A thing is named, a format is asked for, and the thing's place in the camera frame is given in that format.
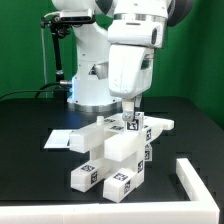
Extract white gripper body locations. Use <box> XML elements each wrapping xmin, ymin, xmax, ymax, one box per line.
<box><xmin>108</xmin><ymin>44</ymin><xmax>154</xmax><ymax>99</ymax></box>

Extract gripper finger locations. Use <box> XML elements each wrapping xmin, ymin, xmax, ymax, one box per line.
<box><xmin>122</xmin><ymin>99</ymin><xmax>134</xmax><ymax>121</ymax></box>
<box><xmin>134</xmin><ymin>94</ymin><xmax>142</xmax><ymax>112</ymax></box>

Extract white tagged cube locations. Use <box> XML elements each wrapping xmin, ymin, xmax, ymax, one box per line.
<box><xmin>145</xmin><ymin>144</ymin><xmax>153</xmax><ymax>162</ymax></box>
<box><xmin>125</xmin><ymin>112</ymin><xmax>144</xmax><ymax>132</ymax></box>

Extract white chair back frame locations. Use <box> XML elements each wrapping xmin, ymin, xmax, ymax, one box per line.
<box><xmin>69</xmin><ymin>112</ymin><xmax>174</xmax><ymax>162</ymax></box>

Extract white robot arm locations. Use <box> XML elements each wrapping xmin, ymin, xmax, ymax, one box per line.
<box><xmin>52</xmin><ymin>0</ymin><xmax>194</xmax><ymax>121</ymax></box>

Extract white U-shaped fence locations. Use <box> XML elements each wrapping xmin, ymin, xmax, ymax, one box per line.
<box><xmin>0</xmin><ymin>158</ymin><xmax>220</xmax><ymax>224</ymax></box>

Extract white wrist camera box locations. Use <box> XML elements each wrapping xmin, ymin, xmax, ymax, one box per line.
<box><xmin>108</xmin><ymin>20</ymin><xmax>165</xmax><ymax>48</ymax></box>

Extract grey mounted camera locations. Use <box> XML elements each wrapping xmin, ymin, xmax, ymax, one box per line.
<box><xmin>59</xmin><ymin>9</ymin><xmax>94</xmax><ymax>24</ymax></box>

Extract black cable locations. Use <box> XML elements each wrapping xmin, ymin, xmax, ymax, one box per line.
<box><xmin>0</xmin><ymin>81</ymin><xmax>64</xmax><ymax>102</ymax></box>

